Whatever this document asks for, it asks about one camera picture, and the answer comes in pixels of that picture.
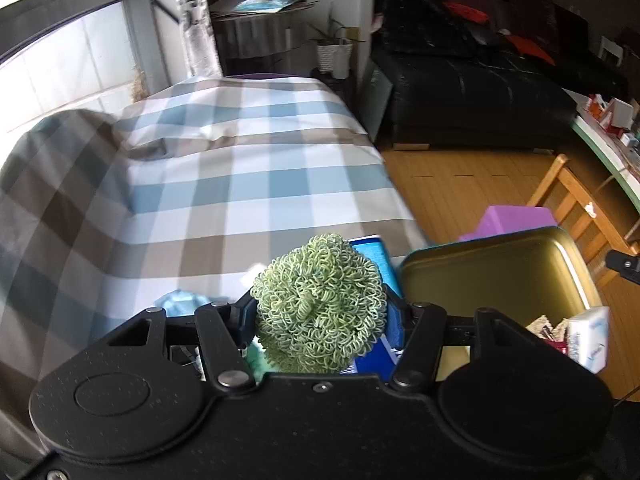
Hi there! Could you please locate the blue face mask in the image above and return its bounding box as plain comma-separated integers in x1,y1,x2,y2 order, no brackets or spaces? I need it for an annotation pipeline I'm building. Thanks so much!
153,289,212,318

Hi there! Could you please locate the green mesh scrubber ball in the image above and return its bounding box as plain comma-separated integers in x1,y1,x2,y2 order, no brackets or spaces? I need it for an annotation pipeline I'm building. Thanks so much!
250,233,386,374

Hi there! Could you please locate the white tissue pack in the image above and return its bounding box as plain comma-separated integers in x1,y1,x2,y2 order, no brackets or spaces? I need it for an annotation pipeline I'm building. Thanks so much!
566,306,610,374

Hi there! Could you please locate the herb sachet pouch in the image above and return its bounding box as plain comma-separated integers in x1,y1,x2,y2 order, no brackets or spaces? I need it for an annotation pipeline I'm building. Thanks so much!
526,315,568,354

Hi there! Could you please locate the snowman plush toy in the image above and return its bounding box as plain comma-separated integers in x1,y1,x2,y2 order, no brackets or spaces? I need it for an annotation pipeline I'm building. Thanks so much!
244,338,274,384

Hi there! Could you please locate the blue Tempo tissue pack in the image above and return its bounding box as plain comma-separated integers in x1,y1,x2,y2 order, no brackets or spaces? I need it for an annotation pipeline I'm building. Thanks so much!
343,235,409,382

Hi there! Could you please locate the gold metal tray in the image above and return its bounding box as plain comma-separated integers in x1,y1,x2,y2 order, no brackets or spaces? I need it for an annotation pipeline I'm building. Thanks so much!
399,226,601,389

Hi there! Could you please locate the purple box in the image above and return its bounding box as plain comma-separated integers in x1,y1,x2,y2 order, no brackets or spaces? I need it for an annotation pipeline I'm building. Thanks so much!
458,205,556,242

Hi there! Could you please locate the checkered sofa cover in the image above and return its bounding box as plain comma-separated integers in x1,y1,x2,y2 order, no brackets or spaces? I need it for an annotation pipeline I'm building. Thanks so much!
1,77,427,460

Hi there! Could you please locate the wooden chair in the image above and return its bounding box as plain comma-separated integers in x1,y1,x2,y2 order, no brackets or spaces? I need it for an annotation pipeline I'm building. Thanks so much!
526,154,639,288

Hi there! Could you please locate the patterned curtain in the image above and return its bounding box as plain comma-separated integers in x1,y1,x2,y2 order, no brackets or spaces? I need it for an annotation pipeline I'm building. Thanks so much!
178,0,222,78

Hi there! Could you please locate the black leather sofa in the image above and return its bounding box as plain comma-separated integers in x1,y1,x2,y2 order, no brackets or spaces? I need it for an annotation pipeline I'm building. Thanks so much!
371,0,599,151

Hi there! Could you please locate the cluttered white table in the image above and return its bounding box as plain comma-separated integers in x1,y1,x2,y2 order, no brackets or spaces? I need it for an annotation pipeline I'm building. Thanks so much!
564,89,639,209

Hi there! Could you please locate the round side table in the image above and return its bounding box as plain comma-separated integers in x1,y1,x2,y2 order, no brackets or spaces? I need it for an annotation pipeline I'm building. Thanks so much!
209,0,316,75

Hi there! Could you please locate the potted plant white pot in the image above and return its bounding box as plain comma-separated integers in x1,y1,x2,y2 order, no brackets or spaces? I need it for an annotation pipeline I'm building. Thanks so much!
308,4,364,80

